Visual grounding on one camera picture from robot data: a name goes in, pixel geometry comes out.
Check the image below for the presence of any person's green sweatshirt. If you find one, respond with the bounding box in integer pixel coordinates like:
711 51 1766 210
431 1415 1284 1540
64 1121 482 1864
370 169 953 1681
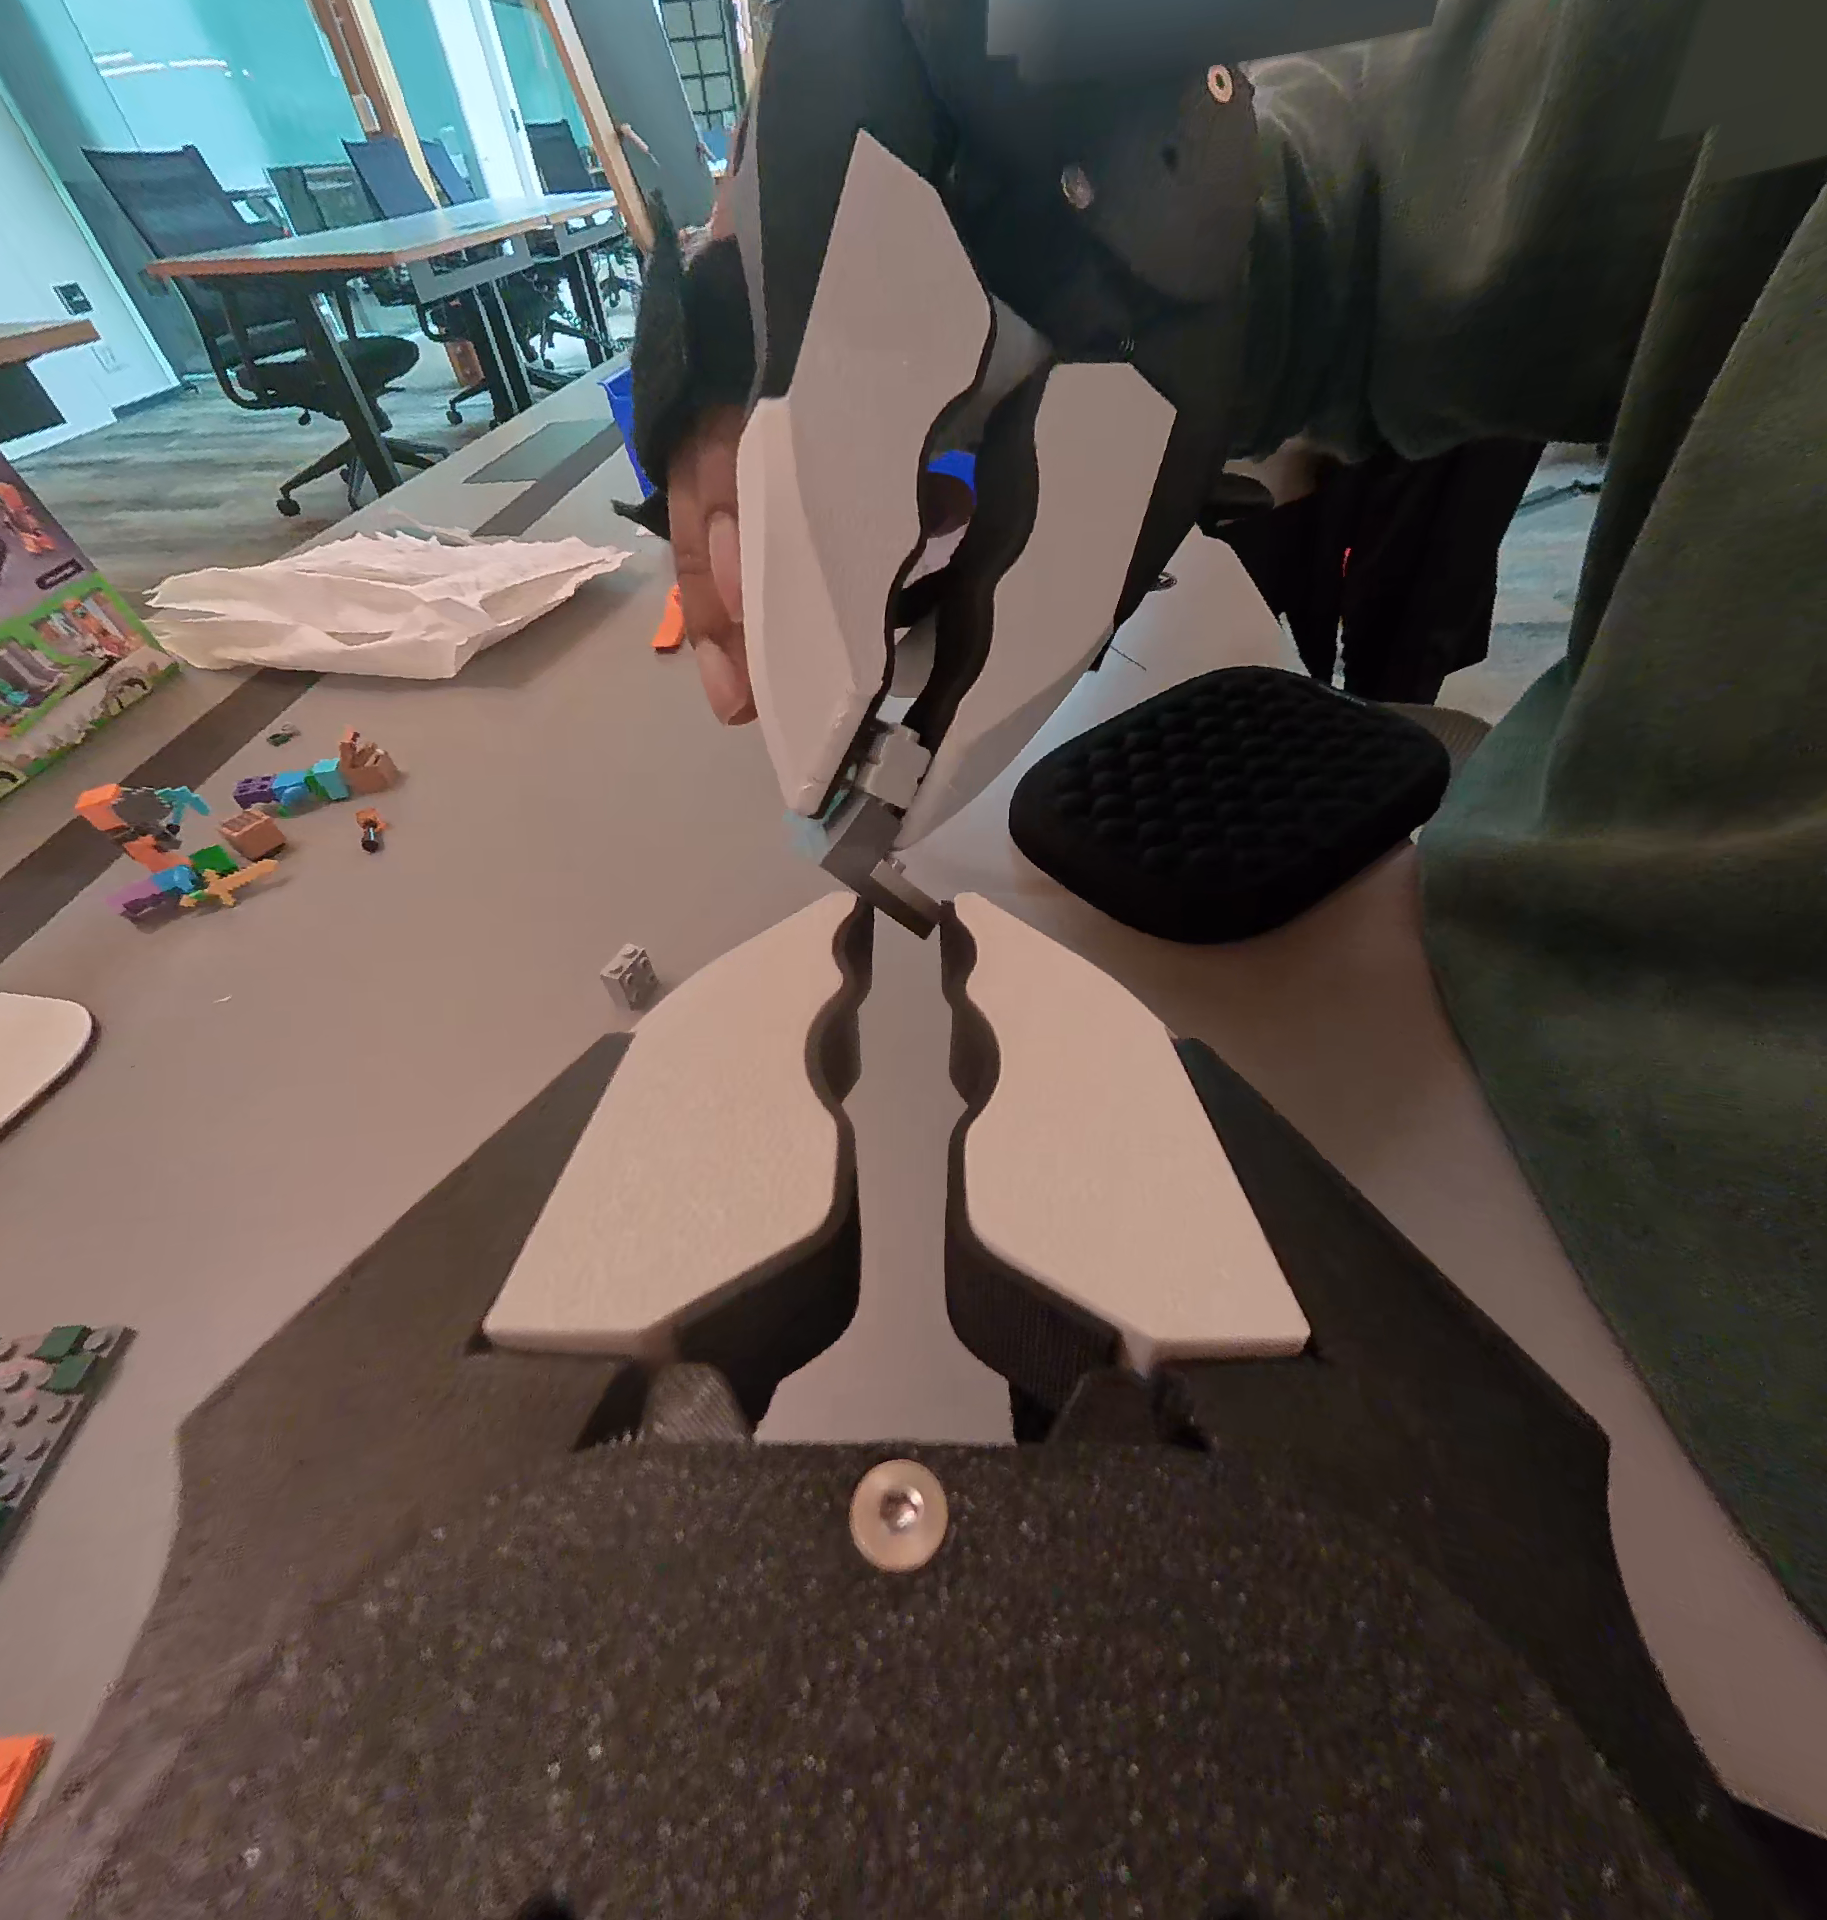
1415 136 1827 1698

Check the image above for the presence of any grey desk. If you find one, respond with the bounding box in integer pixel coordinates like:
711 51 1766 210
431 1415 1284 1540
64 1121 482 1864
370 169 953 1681
0 351 1827 1850

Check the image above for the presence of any pile of colourful toy bricks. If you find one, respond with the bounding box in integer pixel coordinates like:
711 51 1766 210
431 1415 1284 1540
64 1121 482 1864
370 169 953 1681
75 727 403 925

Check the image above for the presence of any black coat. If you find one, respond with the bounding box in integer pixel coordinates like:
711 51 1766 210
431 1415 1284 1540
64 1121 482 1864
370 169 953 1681
1258 436 1554 707

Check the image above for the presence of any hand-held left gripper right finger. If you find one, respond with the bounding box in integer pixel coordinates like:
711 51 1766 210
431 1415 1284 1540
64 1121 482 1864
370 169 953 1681
941 892 1316 1428

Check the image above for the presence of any green toy set box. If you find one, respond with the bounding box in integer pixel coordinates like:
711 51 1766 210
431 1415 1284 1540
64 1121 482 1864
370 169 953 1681
0 397 183 836

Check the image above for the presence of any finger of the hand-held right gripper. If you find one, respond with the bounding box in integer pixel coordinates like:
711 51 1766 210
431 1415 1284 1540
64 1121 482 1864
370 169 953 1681
733 127 1000 826
891 357 1181 846

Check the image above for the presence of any person's right hand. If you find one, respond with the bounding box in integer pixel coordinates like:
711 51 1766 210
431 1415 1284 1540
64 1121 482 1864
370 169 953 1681
662 432 769 732

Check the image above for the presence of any black chair armrest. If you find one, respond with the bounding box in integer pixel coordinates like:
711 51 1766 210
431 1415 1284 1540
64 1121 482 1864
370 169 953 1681
1006 664 1452 947

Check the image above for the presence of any wooden edge office table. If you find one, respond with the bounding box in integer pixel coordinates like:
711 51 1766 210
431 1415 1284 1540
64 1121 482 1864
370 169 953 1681
0 317 103 453
147 192 625 500

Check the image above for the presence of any white paper bag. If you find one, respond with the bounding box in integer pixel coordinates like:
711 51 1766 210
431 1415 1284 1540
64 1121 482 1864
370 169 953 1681
146 510 634 682

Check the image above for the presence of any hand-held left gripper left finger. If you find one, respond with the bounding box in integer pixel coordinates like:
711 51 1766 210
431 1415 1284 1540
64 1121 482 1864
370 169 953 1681
482 894 868 1428

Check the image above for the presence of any toy brick building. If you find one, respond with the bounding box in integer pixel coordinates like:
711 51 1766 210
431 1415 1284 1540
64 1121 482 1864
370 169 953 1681
0 1323 137 1905

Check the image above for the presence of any white stand base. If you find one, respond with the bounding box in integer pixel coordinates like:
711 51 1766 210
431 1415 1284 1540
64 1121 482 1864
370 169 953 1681
0 986 97 1181

